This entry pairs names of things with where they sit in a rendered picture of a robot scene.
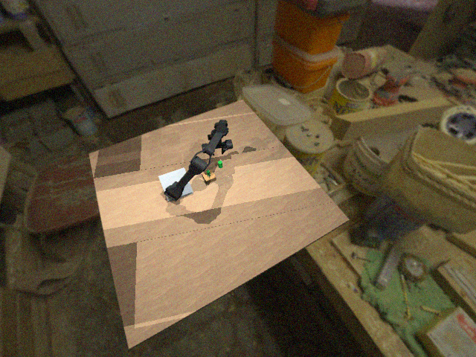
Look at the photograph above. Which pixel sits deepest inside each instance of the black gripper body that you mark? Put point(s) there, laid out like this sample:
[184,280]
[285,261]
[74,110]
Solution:
[225,144]

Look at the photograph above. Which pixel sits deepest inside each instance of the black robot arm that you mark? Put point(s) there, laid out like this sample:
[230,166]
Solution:
[197,165]

